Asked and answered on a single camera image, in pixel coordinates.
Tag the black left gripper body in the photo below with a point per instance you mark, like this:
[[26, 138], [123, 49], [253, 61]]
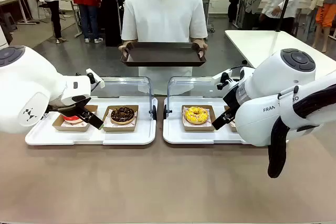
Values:
[[68, 106]]

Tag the black vertical pole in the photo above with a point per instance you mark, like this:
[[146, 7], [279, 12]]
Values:
[[286, 3]]

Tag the person's right forearm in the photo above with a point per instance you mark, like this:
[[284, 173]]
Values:
[[130, 41]]

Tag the printed paper under red donut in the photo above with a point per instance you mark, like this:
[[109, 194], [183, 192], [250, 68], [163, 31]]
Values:
[[88, 125]]

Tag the person's right hand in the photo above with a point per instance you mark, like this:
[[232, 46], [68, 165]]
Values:
[[123, 48]]

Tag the mannequin with orange shorts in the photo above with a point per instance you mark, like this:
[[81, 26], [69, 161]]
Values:
[[324, 14]]

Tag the person in white tunic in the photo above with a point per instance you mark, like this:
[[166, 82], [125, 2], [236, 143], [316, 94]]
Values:
[[162, 16]]

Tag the dark brown serving tray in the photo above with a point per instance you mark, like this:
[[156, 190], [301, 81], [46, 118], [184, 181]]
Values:
[[162, 54]]

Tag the white side table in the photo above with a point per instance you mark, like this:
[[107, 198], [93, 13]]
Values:
[[262, 43]]

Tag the white cylindrical air purifier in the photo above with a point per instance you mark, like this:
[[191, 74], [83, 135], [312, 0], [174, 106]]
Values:
[[4, 35]]

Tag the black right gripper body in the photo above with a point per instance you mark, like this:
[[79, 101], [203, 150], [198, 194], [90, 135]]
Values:
[[232, 96]]

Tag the printed paper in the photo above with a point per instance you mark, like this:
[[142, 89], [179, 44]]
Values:
[[108, 123], [88, 125], [210, 123]]

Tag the dark hanging clothes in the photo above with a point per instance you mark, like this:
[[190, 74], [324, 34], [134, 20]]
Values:
[[113, 11]]

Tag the person's left hand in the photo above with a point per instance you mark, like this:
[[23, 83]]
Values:
[[202, 47]]

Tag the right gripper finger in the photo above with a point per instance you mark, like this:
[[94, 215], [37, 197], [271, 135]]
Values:
[[232, 115], [220, 121]]

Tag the chocolate donut with nut bits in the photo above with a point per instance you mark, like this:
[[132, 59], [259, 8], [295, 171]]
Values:
[[122, 115]]

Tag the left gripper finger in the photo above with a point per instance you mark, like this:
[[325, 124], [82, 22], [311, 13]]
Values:
[[95, 122], [82, 116]]

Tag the white display tray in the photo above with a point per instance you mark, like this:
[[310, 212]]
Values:
[[118, 137], [173, 132]]

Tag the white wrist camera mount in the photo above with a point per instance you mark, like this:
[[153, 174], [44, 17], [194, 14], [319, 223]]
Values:
[[95, 78], [220, 77]]

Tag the red glazed donut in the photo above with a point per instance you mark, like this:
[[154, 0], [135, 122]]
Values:
[[71, 119]]

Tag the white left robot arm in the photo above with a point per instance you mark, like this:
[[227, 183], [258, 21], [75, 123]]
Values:
[[26, 82]]

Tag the clear hinged tray cover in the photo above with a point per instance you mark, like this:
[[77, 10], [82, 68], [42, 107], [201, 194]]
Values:
[[126, 85], [183, 82]]

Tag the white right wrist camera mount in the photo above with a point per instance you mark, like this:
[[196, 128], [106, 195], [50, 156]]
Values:
[[220, 77]]

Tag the cardboard box of yellow donut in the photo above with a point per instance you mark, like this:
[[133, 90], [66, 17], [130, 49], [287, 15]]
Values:
[[199, 128]]

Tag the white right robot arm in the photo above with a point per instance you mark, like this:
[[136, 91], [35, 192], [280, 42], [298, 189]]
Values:
[[275, 119]]

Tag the yellow sprinkled donut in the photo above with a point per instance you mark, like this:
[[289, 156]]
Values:
[[197, 115]]

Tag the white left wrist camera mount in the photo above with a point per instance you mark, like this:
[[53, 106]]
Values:
[[95, 78]]

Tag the cardboard box of striped donut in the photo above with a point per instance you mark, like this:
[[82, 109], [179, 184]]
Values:
[[226, 107]]

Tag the printed paper under yellow donut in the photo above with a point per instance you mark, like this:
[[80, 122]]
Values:
[[210, 123]]

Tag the grey office chair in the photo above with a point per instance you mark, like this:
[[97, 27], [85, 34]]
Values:
[[39, 1]]

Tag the cardboard box of nut donut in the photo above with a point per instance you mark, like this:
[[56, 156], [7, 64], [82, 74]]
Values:
[[119, 128]]

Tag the cardboard box of red donut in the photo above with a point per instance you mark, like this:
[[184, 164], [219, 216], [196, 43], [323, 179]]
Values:
[[71, 128]]

